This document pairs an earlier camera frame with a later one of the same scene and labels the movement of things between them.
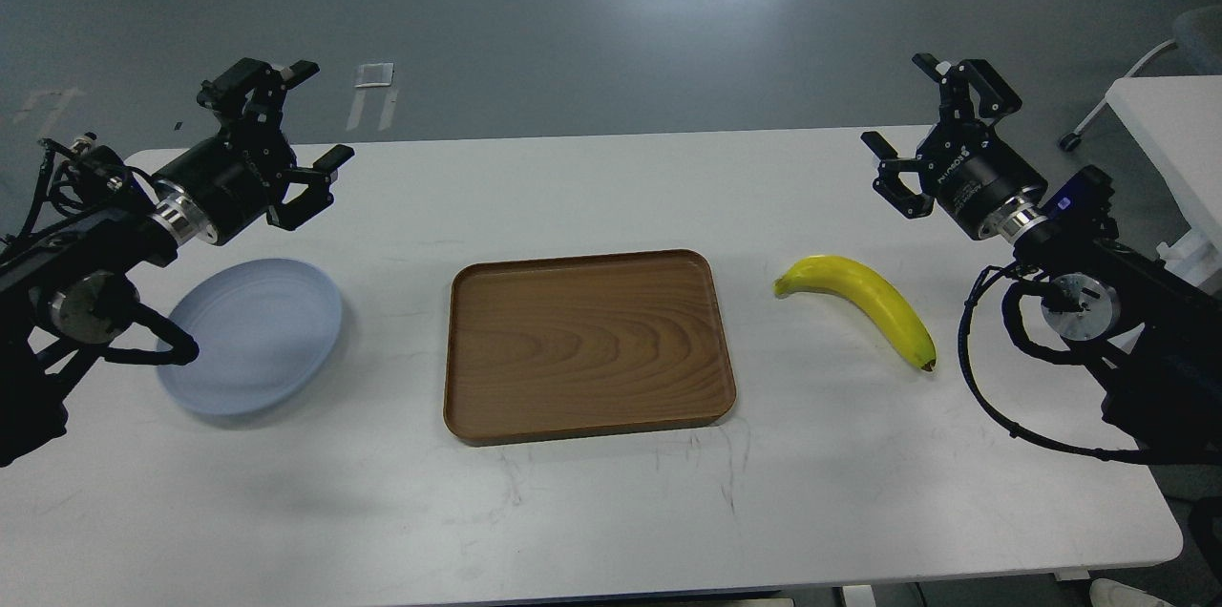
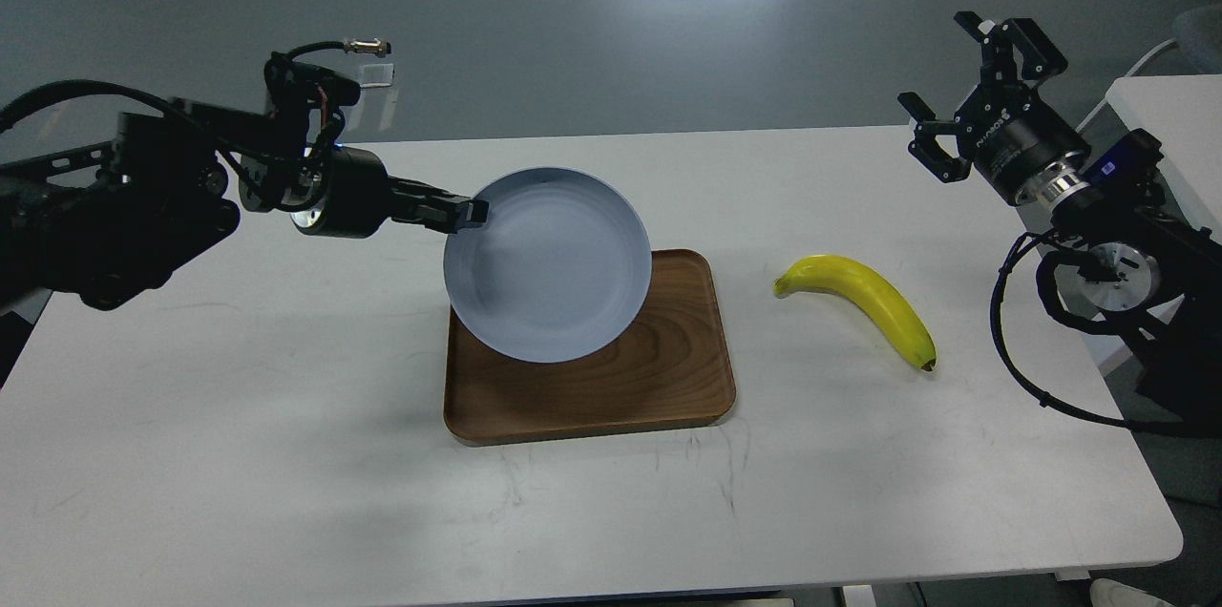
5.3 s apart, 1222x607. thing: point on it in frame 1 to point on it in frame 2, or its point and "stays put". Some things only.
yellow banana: (842, 277) stays put
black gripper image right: (976, 178) to (1015, 137)
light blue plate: (262, 328) to (559, 269)
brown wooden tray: (570, 346) stays put
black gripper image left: (221, 185) to (346, 193)
